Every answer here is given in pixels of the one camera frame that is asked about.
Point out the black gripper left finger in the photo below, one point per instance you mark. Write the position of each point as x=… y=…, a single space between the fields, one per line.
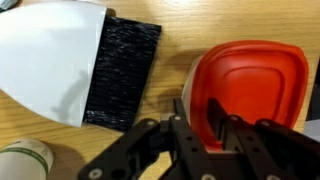
x=180 y=108

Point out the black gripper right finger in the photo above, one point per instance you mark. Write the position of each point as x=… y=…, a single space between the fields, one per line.
x=218 y=115

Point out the clear plastic bowl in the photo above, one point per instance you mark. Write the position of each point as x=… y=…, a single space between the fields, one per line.
x=189 y=93

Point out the orange plastic lid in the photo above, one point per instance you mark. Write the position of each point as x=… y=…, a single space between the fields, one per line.
x=253 y=80

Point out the white hand brush black bristles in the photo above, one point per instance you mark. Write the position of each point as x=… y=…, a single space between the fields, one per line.
x=50 y=60

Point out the small white paper cup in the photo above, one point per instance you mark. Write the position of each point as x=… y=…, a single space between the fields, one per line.
x=25 y=160

